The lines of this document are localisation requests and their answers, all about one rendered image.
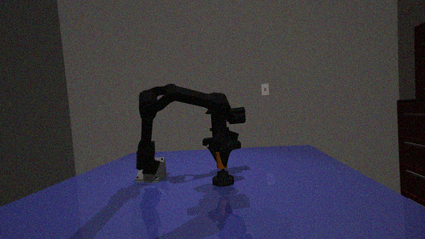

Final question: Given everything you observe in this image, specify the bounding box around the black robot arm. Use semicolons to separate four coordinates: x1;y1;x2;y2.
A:
136;83;246;175

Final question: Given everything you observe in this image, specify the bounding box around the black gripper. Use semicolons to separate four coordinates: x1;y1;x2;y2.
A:
202;125;241;166

